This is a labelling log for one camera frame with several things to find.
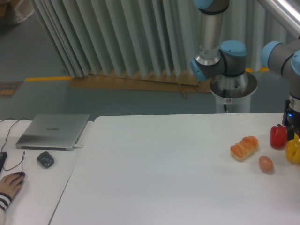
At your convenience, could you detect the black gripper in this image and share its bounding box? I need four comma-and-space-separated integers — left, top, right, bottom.
282, 99, 300, 141

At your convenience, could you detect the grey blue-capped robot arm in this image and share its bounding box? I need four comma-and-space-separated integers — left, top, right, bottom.
190, 0, 300, 140

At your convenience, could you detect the pale green folding curtain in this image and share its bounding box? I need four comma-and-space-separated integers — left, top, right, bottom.
31, 0, 300, 77

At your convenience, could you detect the black earbud case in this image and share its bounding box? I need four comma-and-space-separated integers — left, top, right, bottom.
37, 151, 55, 169

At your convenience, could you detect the silver closed laptop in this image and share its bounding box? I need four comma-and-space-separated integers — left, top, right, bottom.
16, 114, 89, 150

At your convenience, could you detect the yellow bell pepper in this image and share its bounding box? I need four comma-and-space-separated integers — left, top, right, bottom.
285, 134, 300, 164

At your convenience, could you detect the person's hand on mouse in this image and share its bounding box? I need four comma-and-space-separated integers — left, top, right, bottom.
0, 173, 24, 199

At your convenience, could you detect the red bell pepper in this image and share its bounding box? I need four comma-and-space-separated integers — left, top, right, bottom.
270, 124, 287, 148

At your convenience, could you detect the brown cardboard sheet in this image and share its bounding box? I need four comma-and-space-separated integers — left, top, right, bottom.
68, 69, 211, 98

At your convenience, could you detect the brown egg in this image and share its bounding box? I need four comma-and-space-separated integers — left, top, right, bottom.
258, 156, 274, 174

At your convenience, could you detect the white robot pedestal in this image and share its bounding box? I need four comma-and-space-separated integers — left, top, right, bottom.
210, 72, 257, 113

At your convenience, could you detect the black computer mouse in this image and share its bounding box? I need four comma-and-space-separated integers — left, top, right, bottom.
13, 172, 26, 184

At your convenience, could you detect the orange braided bread loaf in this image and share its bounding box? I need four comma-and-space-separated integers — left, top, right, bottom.
230, 136, 259, 161

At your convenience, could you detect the black mouse cable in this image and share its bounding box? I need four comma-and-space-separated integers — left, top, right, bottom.
3, 151, 26, 173

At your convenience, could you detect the black keyboard edge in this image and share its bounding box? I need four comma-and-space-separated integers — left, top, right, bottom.
0, 152, 8, 172

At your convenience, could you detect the striped sleeve forearm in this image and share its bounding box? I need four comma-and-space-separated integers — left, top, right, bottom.
0, 193, 12, 225

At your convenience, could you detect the black laptop cable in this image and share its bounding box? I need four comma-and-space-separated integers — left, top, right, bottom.
0, 117, 31, 153

